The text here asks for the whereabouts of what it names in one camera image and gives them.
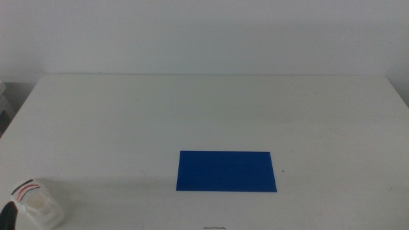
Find white sandal with coloured straps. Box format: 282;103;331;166
10;178;65;230

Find blue rectangular mat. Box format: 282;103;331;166
176;150;278;193

